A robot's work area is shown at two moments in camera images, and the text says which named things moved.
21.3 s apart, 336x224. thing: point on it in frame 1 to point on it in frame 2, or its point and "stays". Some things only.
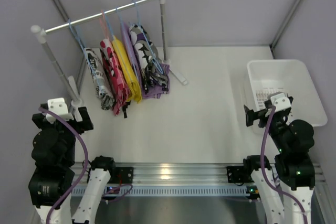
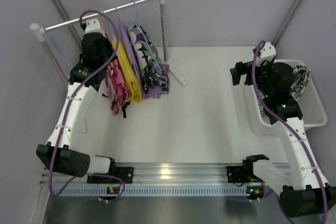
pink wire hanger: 102,20 stays
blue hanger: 85,52 to 57,43
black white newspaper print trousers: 104,89 to 301,75
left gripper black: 85,118 to 105,60
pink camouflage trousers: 115,75 stays
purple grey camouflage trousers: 146,52 stays
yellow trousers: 135,94 stays
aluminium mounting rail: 179,174 stays
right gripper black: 259,115 to 238,71
